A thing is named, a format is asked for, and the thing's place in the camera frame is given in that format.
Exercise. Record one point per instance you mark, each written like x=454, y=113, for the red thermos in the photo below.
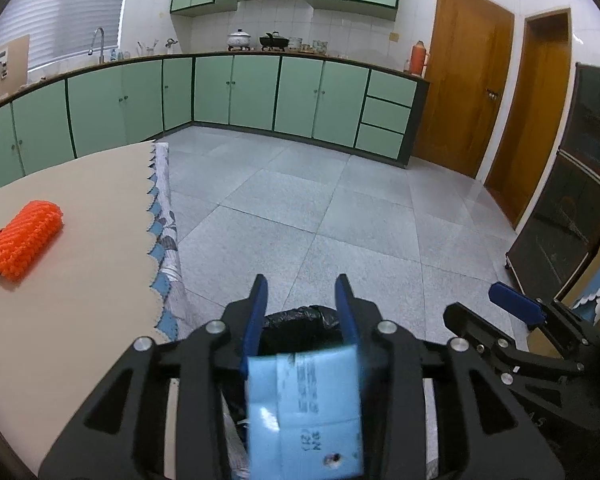
x=420, y=57

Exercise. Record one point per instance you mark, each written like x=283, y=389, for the black wok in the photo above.
x=274, y=41

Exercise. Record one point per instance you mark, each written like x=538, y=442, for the orange knitted cloth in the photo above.
x=27, y=240

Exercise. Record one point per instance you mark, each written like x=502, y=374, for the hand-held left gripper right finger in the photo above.
x=345, y=310

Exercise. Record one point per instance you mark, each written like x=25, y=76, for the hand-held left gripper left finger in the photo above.
x=256, y=310

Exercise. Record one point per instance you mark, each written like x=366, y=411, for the blue snack packet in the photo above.
x=305, y=410

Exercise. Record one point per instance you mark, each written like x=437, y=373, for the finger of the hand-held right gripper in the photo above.
x=517, y=302
x=475, y=327

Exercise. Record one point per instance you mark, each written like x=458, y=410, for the blue grey patterned tablecloth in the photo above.
x=169, y=240

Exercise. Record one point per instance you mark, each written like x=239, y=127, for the window blind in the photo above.
x=65, y=15

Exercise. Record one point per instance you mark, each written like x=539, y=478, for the kitchen faucet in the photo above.
x=100, y=42

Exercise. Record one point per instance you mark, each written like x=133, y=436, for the printed cardboard box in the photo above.
x=15, y=67

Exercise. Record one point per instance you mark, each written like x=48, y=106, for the bin with black liner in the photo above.
x=300, y=325

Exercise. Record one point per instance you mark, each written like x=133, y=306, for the dark glass cabinet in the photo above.
x=575, y=170

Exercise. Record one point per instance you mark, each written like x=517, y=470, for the white cooking pot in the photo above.
x=239, y=40

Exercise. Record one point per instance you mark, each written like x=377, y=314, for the wooden door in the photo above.
x=460, y=80
x=535, y=125

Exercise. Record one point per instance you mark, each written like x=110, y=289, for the green base cabinets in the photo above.
x=220, y=95

